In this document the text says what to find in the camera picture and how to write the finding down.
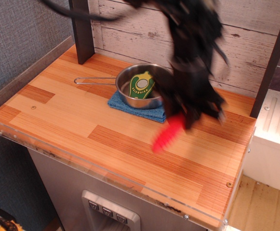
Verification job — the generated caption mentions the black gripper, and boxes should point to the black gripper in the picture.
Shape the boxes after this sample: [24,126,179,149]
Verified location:
[155,61,226,130]

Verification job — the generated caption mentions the dark right frame post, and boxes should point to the dark right frame post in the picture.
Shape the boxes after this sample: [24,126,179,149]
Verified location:
[250,31,280,118]

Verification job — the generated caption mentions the red handled metal spoon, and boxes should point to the red handled metal spoon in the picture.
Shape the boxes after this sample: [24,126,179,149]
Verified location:
[152,113,185,153]

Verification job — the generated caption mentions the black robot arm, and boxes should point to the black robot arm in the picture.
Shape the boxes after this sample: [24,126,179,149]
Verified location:
[150,0,226,129]

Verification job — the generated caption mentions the white toy sink unit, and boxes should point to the white toy sink unit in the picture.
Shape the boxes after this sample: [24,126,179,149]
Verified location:
[243,90,280,190]

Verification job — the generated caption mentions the clear acrylic front guard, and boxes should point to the clear acrylic front guard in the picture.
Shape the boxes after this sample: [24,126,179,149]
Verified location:
[0,112,255,231]

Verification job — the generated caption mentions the yellow object bottom left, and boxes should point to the yellow object bottom left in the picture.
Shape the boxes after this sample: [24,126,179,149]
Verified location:
[0,221,23,231]

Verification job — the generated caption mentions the silver dispenser button panel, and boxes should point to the silver dispenser button panel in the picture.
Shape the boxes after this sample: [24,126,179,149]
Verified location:
[81,190,141,231]

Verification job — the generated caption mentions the blue folded cloth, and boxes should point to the blue folded cloth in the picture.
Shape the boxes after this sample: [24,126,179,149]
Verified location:
[107,89,175,123]

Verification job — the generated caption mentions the green toy pepper slice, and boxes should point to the green toy pepper slice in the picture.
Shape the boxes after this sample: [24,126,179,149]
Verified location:
[129,71,155,99]

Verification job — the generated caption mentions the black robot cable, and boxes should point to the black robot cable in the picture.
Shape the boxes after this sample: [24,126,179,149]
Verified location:
[40,0,231,67]

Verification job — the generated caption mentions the small steel pan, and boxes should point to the small steel pan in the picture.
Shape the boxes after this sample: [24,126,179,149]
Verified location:
[74,63,176,110]

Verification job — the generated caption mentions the grey toy cabinet front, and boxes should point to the grey toy cabinet front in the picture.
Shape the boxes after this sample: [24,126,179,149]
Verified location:
[29,149,205,231]

